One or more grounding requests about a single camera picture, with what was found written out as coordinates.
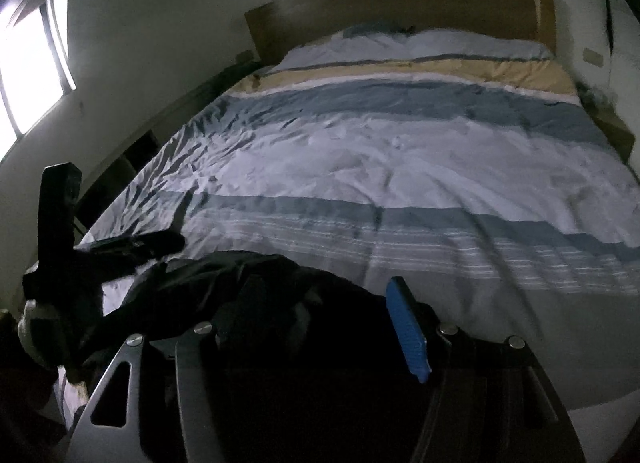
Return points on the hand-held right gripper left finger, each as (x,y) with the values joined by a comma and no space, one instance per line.
(240,300)

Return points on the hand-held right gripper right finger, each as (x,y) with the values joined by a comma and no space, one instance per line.
(407,328)

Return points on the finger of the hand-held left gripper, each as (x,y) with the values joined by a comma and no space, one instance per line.
(142,248)

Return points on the black puffer jacket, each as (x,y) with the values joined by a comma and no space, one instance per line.
(300,323)

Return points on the low wooden shelf unit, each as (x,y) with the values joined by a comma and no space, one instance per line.
(140,148)

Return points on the window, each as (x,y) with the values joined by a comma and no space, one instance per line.
(30,68)

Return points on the bed with striped duvet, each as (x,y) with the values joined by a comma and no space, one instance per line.
(400,143)

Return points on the white pillow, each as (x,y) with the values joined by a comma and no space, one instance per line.
(450,45)

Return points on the wooden nightstand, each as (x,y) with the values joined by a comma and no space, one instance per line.
(615,130)

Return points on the wooden headboard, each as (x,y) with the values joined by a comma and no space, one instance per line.
(400,3)

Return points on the wall socket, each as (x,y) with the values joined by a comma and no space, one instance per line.
(593,56)

